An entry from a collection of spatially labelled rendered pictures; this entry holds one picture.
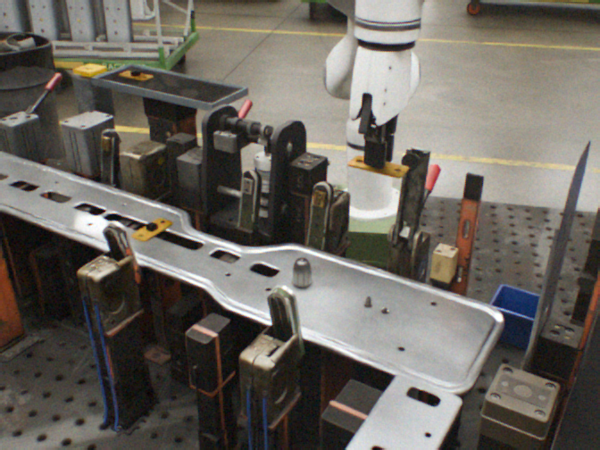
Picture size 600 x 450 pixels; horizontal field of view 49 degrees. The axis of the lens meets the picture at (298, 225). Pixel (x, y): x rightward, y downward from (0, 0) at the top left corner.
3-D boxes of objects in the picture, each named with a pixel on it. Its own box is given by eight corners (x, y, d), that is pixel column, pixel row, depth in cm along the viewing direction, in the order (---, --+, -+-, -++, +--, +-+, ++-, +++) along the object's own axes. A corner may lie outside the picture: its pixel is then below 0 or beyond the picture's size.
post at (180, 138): (181, 287, 162) (165, 137, 142) (195, 278, 166) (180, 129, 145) (197, 294, 160) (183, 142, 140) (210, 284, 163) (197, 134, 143)
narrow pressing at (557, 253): (517, 391, 90) (569, 166, 73) (538, 344, 98) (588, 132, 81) (521, 393, 89) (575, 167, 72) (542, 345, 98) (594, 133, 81)
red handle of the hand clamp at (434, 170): (391, 232, 113) (424, 160, 119) (393, 238, 115) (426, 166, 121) (413, 238, 112) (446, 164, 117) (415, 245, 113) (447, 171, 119)
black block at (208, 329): (184, 467, 116) (167, 338, 101) (220, 427, 123) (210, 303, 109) (220, 487, 112) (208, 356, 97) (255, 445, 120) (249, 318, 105)
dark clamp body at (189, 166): (177, 305, 156) (160, 159, 137) (211, 279, 166) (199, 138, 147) (212, 320, 151) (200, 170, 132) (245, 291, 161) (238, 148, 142)
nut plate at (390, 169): (345, 165, 95) (345, 158, 94) (357, 156, 97) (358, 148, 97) (399, 179, 91) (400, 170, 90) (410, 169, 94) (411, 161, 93)
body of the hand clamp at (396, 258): (375, 386, 133) (387, 237, 115) (389, 366, 138) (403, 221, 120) (402, 396, 130) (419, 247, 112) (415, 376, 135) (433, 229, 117)
